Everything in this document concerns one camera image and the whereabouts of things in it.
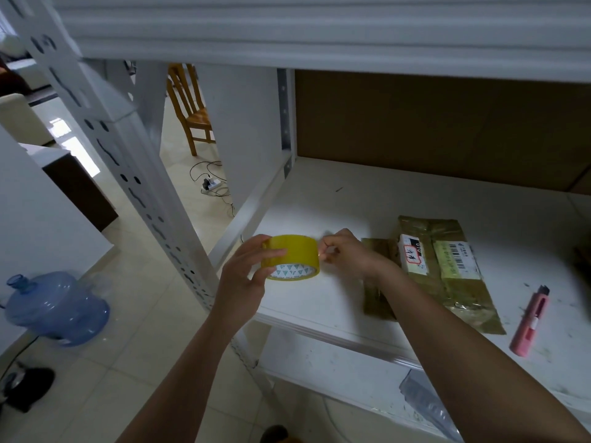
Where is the person's left hand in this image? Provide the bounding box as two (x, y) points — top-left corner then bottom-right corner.
(211, 234), (288, 334)

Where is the person's right hand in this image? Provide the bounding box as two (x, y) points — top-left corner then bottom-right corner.
(318, 228), (401, 285)

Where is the white metal shelf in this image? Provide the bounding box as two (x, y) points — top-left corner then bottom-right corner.
(0, 0), (591, 443)

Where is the yellow tape roll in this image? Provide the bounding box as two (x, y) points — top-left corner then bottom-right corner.
(260, 234), (321, 282)

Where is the barcode label cardboard box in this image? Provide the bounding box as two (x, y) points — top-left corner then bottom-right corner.
(361, 215), (507, 336)

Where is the pink utility knife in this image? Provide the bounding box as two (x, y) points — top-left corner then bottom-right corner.
(510, 285), (552, 358)

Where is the person's right forearm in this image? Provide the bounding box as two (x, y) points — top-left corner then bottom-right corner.
(377, 265), (591, 443)

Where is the person's left forearm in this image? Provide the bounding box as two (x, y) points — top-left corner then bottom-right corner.
(115, 309), (241, 443)

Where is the person's left leg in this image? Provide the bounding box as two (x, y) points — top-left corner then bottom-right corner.
(259, 423), (302, 443)

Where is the white power strip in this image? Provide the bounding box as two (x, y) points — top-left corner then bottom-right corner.
(199, 174), (229, 196)

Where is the blue round object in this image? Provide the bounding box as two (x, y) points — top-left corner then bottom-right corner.
(4, 270), (111, 348)

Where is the dark brown cabinet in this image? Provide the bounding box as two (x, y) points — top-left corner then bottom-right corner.
(41, 146), (120, 233)

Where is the wooden chair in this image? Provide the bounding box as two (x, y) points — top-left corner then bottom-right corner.
(165, 62), (219, 159)

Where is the white board panel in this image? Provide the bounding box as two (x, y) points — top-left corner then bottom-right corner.
(0, 124), (116, 358)

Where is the black floor object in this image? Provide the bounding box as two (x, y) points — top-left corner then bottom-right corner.
(0, 362), (57, 414)

